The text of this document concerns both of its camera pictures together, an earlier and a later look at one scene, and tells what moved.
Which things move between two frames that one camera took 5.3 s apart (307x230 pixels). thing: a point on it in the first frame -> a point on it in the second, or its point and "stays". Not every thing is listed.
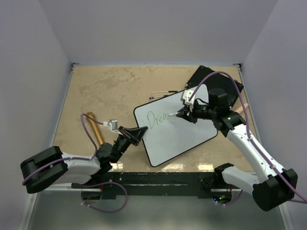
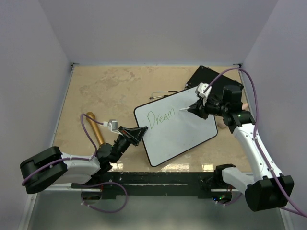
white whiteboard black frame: x=167 y=136 stays
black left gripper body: x=122 y=143 stays
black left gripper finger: x=134 y=134 stays
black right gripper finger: x=184 y=110 -> x=195 y=105
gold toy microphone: x=95 y=127 stays
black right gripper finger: x=187 y=117 -> x=198 y=112
